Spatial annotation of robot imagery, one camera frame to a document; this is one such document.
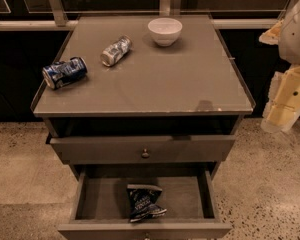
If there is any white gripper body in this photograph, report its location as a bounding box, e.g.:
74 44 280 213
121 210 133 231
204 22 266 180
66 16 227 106
278 0 300 64

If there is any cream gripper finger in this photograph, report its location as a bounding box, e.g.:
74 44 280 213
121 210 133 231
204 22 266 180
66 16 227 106
259 20 283 45
261 65 300 133

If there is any blue chip bag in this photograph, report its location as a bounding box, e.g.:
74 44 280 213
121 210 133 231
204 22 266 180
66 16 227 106
127 184 167 223

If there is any grey drawer cabinet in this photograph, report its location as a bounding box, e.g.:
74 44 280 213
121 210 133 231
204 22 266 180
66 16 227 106
30 14 257 240

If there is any round brass drawer knob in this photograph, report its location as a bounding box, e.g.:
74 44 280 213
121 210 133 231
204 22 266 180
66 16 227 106
141 149 150 159

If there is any grey top drawer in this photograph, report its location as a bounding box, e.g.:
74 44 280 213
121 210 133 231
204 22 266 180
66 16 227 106
50 135 235 165

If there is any grey open middle drawer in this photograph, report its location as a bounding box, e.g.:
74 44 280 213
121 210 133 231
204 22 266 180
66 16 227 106
58 168 232 240

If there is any white ceramic bowl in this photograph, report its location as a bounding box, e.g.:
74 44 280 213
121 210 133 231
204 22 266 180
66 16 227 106
148 18 183 47

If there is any silver soda can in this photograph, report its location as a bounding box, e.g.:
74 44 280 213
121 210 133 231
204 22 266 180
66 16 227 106
100 35 132 67

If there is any blue soda can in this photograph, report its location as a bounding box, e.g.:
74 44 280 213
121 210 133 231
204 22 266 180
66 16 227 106
42 57 87 90

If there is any metal window railing frame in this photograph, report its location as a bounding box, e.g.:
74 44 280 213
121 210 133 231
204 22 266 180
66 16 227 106
0 0 297 31

